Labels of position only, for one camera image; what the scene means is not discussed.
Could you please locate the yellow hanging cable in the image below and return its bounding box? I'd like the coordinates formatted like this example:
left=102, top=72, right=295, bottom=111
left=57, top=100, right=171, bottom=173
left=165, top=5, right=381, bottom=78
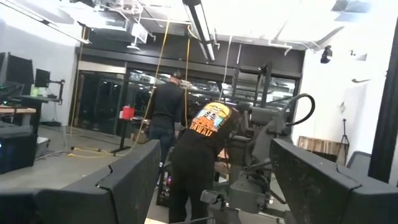
left=119, top=20, right=171, bottom=158
left=183, top=24, right=200, bottom=128

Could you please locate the black ceiling spotlight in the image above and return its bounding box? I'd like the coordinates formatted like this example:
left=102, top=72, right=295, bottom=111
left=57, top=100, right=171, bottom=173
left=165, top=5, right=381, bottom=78
left=320, top=45, right=333, bottom=65

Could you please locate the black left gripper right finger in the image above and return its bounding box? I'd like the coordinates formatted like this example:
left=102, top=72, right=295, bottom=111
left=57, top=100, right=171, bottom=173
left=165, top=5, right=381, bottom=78
left=269, top=139, right=398, bottom=224

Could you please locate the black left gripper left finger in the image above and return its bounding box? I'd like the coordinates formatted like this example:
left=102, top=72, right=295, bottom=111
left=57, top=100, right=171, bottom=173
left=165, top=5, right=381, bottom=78
left=0, top=139, right=162, bottom=224

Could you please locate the black box with blue lights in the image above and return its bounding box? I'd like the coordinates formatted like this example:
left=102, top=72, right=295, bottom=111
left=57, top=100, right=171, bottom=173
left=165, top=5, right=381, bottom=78
left=0, top=123, right=39, bottom=175

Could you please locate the person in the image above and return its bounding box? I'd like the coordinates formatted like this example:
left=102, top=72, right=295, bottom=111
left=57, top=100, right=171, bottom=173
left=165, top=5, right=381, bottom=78
left=146, top=70, right=187, bottom=166
left=167, top=101, right=249, bottom=224

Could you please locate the yellow floor cable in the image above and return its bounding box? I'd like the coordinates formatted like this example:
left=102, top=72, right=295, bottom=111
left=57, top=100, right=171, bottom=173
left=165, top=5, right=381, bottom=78
left=67, top=145, right=125, bottom=159

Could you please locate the long ceiling light fixture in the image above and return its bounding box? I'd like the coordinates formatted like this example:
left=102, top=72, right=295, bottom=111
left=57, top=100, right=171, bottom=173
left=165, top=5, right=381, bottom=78
left=182, top=0, right=217, bottom=62

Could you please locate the wooden pallet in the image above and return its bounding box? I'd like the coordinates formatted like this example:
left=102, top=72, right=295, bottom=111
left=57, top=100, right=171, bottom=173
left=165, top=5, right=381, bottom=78
left=297, top=135, right=346, bottom=166

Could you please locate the black tripod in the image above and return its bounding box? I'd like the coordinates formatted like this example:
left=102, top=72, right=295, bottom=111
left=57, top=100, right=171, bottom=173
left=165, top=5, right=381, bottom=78
left=336, top=118, right=351, bottom=156

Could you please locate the wooden-topped desk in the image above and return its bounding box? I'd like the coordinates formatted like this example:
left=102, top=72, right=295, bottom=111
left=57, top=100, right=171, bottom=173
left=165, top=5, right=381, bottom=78
left=0, top=105, right=37, bottom=127

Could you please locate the black floor stand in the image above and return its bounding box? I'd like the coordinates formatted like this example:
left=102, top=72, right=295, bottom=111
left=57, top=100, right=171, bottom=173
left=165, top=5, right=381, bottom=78
left=110, top=119, right=135, bottom=156

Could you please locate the small black monitor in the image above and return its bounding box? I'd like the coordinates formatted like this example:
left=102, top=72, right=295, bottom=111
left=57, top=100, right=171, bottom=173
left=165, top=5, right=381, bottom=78
left=34, top=68, right=52, bottom=88

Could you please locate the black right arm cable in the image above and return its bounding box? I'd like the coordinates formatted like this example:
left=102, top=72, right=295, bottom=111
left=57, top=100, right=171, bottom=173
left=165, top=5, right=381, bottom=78
left=284, top=93, right=317, bottom=127

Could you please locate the red bucket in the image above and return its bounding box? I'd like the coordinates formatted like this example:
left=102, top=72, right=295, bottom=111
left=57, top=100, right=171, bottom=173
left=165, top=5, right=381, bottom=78
left=121, top=105, right=136, bottom=121

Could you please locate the large black monitor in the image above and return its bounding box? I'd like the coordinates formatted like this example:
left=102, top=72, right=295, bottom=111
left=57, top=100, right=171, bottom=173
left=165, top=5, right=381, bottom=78
left=5, top=53, right=35, bottom=95

